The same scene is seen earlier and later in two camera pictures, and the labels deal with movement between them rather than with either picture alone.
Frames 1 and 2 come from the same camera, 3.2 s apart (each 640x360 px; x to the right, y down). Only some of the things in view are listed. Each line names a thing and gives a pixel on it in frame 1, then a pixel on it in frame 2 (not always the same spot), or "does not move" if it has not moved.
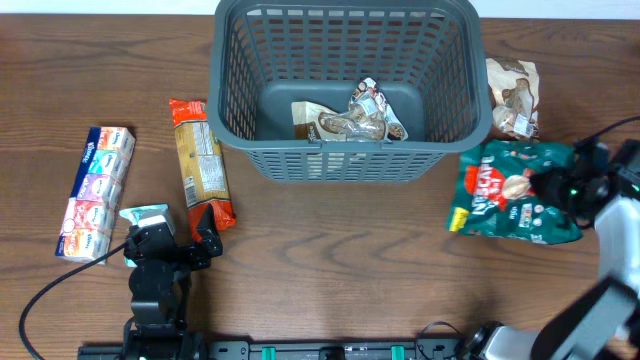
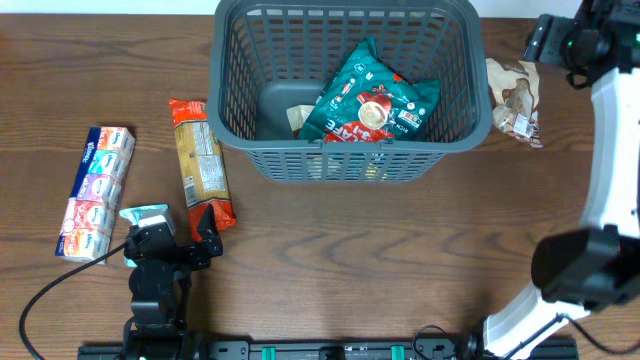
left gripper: x=176 y=253 does not move
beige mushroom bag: x=514 y=87 does not move
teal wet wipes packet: x=147 y=215 does not move
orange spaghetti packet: x=201 y=164 does not move
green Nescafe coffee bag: x=494 y=196 -> x=362 y=100
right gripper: x=558 y=187 -> x=542 y=38
